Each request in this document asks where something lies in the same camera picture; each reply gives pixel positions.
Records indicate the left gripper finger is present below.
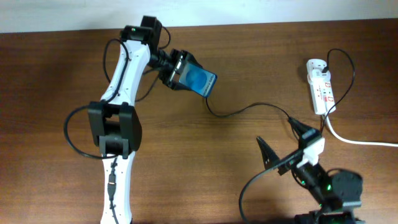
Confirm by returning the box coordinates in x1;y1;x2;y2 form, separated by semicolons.
186;52;203;68
172;82;192;91

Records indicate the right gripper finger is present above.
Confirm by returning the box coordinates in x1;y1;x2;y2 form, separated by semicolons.
256;136;280;170
288;117;314;139

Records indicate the black USB charging cable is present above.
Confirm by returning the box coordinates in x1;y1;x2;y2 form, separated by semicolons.
205;48;356;141

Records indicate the blue Samsung Galaxy smartphone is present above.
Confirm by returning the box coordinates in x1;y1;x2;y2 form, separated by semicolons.
178;63;218;98

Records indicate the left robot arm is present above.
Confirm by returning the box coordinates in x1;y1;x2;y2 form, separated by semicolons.
88;16;193;223

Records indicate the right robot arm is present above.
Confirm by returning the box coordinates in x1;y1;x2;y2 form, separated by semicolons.
256;118;363;223

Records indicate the white USB charger plug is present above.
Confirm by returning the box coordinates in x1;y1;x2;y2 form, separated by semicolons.
306;58;330;80

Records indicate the white power strip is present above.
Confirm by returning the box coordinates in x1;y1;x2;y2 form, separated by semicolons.
307;72;335;115

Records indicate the white power strip cord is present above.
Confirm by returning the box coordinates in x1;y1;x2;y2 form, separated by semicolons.
323;113;398;148

